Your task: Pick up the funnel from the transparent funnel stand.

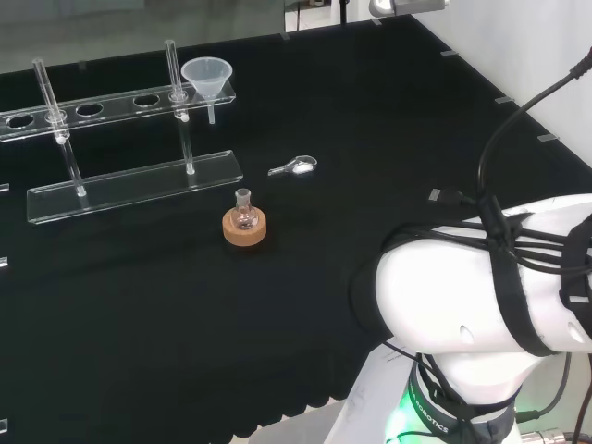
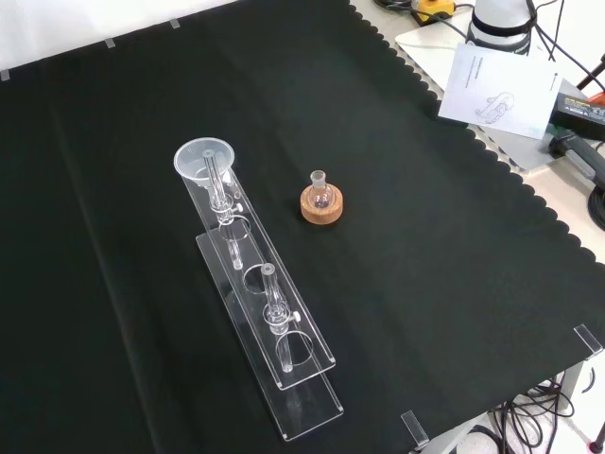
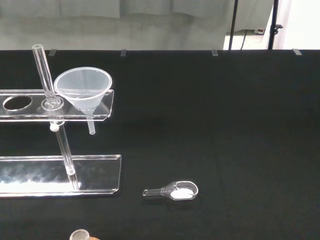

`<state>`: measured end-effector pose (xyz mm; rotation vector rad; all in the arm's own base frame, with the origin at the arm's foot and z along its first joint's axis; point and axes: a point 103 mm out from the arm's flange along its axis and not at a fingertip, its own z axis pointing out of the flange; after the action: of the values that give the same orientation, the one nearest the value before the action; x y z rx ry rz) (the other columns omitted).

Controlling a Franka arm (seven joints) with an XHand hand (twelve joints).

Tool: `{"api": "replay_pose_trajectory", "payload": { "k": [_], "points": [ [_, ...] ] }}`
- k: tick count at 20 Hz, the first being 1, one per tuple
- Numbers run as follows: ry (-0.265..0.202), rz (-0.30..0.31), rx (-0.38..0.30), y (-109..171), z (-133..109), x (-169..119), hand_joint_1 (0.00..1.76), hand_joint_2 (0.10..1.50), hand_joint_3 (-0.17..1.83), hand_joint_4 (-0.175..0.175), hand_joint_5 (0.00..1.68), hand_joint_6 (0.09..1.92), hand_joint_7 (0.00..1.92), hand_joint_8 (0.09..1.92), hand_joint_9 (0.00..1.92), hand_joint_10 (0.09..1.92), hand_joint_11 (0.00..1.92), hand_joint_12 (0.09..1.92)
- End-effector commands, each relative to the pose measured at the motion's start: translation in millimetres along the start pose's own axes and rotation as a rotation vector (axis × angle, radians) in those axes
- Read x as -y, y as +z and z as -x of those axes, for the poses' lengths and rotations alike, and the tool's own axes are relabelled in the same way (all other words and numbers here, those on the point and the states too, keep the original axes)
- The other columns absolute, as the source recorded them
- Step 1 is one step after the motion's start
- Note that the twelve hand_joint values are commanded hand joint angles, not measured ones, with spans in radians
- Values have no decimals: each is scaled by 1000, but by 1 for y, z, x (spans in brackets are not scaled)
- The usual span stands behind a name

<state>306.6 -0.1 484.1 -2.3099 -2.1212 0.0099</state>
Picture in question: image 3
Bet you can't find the glass weighing funnel with powder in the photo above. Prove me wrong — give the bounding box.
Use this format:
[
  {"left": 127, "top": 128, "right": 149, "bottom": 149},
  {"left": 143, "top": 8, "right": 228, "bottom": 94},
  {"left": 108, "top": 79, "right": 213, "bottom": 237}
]
[{"left": 142, "top": 180, "right": 199, "bottom": 201}]

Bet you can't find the thin black tripod pole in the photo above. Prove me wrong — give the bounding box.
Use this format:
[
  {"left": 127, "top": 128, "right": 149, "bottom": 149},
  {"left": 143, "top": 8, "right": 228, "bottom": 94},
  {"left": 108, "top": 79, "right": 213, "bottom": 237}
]
[{"left": 228, "top": 0, "right": 239, "bottom": 51}]

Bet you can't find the black tripod pole with clamp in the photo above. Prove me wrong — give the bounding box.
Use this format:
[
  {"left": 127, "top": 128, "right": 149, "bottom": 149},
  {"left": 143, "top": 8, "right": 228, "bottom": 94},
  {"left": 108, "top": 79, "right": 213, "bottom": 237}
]
[{"left": 268, "top": 0, "right": 284, "bottom": 50}]

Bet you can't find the black bench cloth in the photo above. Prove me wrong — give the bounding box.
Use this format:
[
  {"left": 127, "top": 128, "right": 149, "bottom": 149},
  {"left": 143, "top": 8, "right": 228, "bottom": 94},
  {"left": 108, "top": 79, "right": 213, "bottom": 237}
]
[{"left": 0, "top": 49, "right": 320, "bottom": 240}]

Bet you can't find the glass round-bottom flask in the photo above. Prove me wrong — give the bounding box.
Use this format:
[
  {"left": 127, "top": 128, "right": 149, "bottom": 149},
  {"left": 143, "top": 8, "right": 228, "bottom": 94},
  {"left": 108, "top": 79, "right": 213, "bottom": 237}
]
[{"left": 69, "top": 229, "right": 91, "bottom": 240}]

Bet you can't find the grey fabric backdrop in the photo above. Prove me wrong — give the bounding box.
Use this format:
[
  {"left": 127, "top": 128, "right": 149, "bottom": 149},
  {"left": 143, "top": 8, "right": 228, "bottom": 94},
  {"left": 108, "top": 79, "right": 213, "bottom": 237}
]
[{"left": 0, "top": 0, "right": 275, "bottom": 51}]

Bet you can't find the clear acrylic funnel stand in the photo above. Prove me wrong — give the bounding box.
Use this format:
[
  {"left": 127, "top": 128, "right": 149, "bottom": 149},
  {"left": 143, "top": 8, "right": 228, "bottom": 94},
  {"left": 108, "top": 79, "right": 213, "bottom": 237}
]
[{"left": 0, "top": 44, "right": 123, "bottom": 199}]

